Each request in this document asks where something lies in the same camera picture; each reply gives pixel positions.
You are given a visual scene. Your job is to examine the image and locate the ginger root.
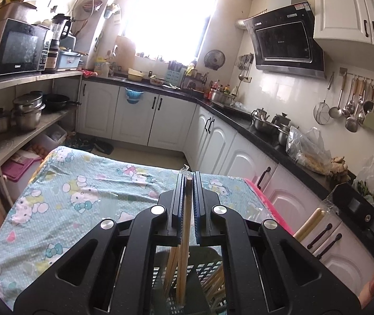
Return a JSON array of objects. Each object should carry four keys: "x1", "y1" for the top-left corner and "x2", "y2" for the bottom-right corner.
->
[{"x1": 329, "y1": 156, "x2": 350, "y2": 181}]

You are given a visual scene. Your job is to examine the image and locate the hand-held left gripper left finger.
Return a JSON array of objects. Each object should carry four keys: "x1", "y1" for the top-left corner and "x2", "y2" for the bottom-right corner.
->
[{"x1": 13, "y1": 172, "x2": 186, "y2": 315}]

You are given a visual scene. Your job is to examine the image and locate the cartoon cat printed tablecloth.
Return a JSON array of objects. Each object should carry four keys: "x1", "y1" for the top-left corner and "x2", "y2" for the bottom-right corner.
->
[{"x1": 0, "y1": 146, "x2": 273, "y2": 309}]

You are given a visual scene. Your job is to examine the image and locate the small round wall fan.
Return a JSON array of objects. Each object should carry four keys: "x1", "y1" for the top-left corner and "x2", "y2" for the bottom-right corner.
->
[{"x1": 204, "y1": 50, "x2": 225, "y2": 71}]

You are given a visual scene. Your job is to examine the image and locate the countertop knife holder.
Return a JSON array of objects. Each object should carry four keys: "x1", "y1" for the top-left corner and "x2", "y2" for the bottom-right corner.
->
[{"x1": 165, "y1": 61, "x2": 187, "y2": 86}]

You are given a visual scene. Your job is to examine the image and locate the black frying pan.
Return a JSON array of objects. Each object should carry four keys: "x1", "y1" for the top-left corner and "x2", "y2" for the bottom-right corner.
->
[{"x1": 44, "y1": 93, "x2": 82, "y2": 112}]

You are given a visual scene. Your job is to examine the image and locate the row of hanging kitchen utensils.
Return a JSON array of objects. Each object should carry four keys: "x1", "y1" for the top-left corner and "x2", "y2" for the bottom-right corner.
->
[{"x1": 328, "y1": 67, "x2": 374, "y2": 133}]

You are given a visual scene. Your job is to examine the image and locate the clear plastic bag with greens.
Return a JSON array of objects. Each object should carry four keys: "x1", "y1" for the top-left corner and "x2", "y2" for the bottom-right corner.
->
[{"x1": 352, "y1": 156, "x2": 374, "y2": 204}]

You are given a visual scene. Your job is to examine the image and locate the metal shelf rack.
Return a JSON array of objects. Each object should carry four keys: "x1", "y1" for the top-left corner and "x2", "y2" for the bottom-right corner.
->
[{"x1": 0, "y1": 70, "x2": 84, "y2": 204}]

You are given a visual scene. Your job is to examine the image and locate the hanging wire strainer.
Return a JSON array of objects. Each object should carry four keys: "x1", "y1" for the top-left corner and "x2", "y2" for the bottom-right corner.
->
[{"x1": 313, "y1": 72, "x2": 335, "y2": 125}]

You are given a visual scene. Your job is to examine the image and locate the white base cabinets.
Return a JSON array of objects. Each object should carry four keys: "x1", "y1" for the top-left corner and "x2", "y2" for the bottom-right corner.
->
[{"x1": 77, "y1": 79, "x2": 374, "y2": 299}]

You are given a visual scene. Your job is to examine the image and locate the pink storage box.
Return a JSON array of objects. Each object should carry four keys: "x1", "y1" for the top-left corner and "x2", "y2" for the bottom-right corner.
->
[{"x1": 1, "y1": 151, "x2": 43, "y2": 201}]

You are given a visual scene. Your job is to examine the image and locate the black range hood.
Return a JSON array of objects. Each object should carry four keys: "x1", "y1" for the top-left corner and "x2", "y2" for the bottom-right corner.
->
[{"x1": 243, "y1": 3, "x2": 327, "y2": 79}]

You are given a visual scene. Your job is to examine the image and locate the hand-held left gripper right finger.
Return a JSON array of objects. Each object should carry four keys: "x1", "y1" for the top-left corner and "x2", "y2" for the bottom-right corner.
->
[{"x1": 193, "y1": 171, "x2": 361, "y2": 315}]

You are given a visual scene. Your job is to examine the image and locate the dark green plastic utensil basket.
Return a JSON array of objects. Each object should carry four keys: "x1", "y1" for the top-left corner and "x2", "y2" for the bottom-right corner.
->
[{"x1": 151, "y1": 246, "x2": 228, "y2": 315}]

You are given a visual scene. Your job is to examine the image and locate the pink fringed cloth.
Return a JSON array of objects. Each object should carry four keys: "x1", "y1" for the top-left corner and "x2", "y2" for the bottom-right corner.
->
[{"x1": 244, "y1": 180, "x2": 294, "y2": 235}]

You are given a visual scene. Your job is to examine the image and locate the bunch of wooden chopsticks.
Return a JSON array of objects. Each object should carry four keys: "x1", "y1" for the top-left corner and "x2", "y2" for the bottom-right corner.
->
[{"x1": 203, "y1": 263, "x2": 225, "y2": 307}]

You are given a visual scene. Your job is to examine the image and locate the kitchen window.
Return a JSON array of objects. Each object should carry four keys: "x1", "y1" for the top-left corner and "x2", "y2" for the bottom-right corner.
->
[{"x1": 123, "y1": 0, "x2": 222, "y2": 61}]

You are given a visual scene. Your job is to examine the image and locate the blue hanging basin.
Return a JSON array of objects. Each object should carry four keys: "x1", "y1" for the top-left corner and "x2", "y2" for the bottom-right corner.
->
[{"x1": 125, "y1": 87, "x2": 144, "y2": 105}]

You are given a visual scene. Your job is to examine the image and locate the yellow bowl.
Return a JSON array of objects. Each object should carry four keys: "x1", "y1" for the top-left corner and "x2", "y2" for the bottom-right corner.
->
[{"x1": 128, "y1": 68, "x2": 145, "y2": 82}]

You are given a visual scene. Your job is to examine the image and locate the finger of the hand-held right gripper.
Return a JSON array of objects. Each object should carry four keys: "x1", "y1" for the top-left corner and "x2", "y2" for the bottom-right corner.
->
[{"x1": 333, "y1": 183, "x2": 374, "y2": 231}]

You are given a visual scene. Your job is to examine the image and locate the black microwave oven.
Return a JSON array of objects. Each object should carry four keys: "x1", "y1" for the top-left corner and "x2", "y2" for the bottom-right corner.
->
[{"x1": 0, "y1": 18, "x2": 51, "y2": 82}]

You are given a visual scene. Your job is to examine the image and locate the clear plastic bag with food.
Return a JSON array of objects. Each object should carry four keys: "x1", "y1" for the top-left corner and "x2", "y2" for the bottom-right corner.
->
[{"x1": 287, "y1": 126, "x2": 333, "y2": 174}]

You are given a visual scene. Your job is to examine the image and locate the small steel pot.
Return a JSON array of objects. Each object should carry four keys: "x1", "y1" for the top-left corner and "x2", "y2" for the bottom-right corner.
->
[{"x1": 0, "y1": 108, "x2": 12, "y2": 133}]

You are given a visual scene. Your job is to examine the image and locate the dark slippers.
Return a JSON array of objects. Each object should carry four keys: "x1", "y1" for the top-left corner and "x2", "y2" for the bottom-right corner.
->
[{"x1": 65, "y1": 136, "x2": 115, "y2": 155}]

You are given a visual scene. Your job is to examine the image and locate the clear plastic storage box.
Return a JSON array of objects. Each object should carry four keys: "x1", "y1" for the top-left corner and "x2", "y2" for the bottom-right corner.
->
[{"x1": 33, "y1": 125, "x2": 67, "y2": 151}]

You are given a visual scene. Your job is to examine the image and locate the steel cooking pot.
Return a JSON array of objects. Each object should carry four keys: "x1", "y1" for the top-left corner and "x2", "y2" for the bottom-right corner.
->
[{"x1": 210, "y1": 90, "x2": 236, "y2": 104}]

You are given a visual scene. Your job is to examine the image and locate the steel bowl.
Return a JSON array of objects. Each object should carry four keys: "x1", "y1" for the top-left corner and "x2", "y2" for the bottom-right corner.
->
[{"x1": 252, "y1": 120, "x2": 281, "y2": 135}]

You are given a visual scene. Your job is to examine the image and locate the black blender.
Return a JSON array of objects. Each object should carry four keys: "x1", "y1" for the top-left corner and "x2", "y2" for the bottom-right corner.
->
[{"x1": 44, "y1": 13, "x2": 72, "y2": 73}]

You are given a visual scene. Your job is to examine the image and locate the utensils hanging beside range hood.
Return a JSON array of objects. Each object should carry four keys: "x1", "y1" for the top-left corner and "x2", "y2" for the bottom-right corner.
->
[{"x1": 238, "y1": 52, "x2": 255, "y2": 82}]

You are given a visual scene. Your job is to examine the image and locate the cardboard box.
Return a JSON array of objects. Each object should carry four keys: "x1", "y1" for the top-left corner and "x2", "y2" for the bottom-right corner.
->
[{"x1": 0, "y1": 2, "x2": 38, "y2": 25}]

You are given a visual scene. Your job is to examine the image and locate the large steel pot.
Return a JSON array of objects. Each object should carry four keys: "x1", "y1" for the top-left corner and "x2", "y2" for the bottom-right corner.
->
[{"x1": 14, "y1": 105, "x2": 46, "y2": 131}]

